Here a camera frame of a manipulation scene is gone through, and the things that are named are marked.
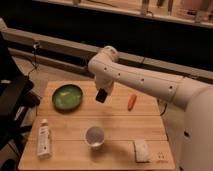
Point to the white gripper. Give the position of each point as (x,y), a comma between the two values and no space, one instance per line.
(104,86)

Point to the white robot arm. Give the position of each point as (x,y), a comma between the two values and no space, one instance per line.
(192,96)

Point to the white ceramic cup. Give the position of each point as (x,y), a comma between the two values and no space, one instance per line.
(94,137)

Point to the orange carrot toy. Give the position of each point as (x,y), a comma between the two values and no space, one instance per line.
(131,102)

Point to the beige sponge cloth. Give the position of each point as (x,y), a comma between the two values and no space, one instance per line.
(142,153)

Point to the black chair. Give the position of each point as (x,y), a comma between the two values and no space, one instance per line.
(16,97)

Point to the white tube with label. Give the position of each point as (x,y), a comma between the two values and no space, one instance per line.
(44,140)

